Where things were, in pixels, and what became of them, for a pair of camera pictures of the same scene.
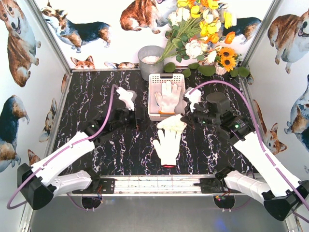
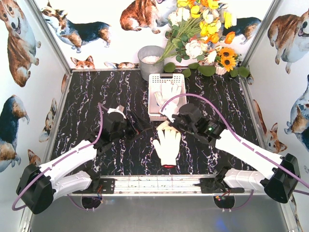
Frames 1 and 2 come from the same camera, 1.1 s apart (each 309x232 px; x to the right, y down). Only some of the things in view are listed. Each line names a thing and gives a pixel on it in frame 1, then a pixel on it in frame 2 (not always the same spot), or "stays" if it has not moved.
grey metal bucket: x=148 y=57 stays
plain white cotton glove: x=168 y=147 stays
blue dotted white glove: x=158 y=96 stays
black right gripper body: x=191 y=114 -> x=177 y=120
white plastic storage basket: x=155 y=80 stays
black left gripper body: x=139 y=114 -> x=134 y=125
